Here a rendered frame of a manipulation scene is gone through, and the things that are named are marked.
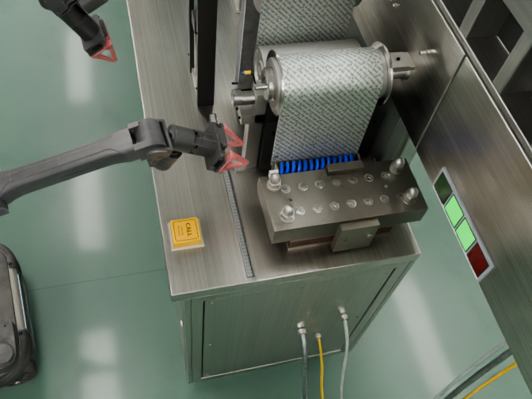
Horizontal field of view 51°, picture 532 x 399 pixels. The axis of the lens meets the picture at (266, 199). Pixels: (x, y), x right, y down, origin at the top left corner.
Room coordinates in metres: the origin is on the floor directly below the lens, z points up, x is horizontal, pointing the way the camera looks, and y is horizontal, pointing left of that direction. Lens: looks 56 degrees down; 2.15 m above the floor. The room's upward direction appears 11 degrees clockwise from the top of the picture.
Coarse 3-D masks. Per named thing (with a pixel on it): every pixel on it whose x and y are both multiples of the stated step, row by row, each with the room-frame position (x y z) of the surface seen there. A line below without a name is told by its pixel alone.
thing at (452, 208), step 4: (452, 200) 0.73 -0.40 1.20; (448, 204) 0.73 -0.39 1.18; (452, 204) 0.72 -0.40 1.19; (456, 204) 0.71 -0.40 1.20; (448, 208) 0.72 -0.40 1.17; (452, 208) 0.72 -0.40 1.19; (456, 208) 0.71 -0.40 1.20; (448, 212) 0.72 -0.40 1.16; (452, 212) 0.71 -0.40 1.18; (456, 212) 0.70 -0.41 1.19; (460, 212) 0.69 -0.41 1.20; (452, 216) 0.70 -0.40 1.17; (456, 216) 0.70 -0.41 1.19; (460, 216) 0.69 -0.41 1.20; (452, 220) 0.70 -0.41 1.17; (456, 220) 0.69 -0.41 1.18
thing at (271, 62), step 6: (270, 60) 0.95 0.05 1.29; (384, 60) 1.00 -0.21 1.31; (276, 66) 0.91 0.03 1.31; (384, 66) 0.99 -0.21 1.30; (276, 72) 0.90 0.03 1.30; (384, 72) 0.98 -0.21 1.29; (276, 78) 0.89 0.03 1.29; (384, 78) 0.97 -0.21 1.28; (276, 84) 0.89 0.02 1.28; (384, 84) 0.96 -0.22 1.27; (276, 90) 0.88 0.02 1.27; (384, 90) 0.96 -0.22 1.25; (276, 96) 0.88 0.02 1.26; (270, 102) 0.91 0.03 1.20; (276, 102) 0.87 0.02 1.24
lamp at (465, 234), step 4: (464, 220) 0.68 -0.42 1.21; (464, 224) 0.67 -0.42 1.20; (460, 228) 0.67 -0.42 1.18; (464, 228) 0.67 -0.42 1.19; (468, 228) 0.66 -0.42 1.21; (460, 232) 0.67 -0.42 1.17; (464, 232) 0.66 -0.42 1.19; (468, 232) 0.65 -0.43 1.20; (460, 236) 0.66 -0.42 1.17; (464, 236) 0.65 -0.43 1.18; (468, 236) 0.65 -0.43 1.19; (472, 236) 0.64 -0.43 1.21; (460, 240) 0.66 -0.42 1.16; (464, 240) 0.65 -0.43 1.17; (468, 240) 0.64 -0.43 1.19; (472, 240) 0.63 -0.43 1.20; (464, 244) 0.64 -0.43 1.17; (468, 244) 0.64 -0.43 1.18; (464, 248) 0.64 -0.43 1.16
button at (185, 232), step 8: (176, 224) 0.70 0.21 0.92; (184, 224) 0.70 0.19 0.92; (192, 224) 0.71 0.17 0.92; (176, 232) 0.68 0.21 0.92; (184, 232) 0.68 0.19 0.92; (192, 232) 0.68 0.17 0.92; (176, 240) 0.65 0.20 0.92; (184, 240) 0.66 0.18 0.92; (192, 240) 0.66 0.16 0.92; (200, 240) 0.67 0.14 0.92
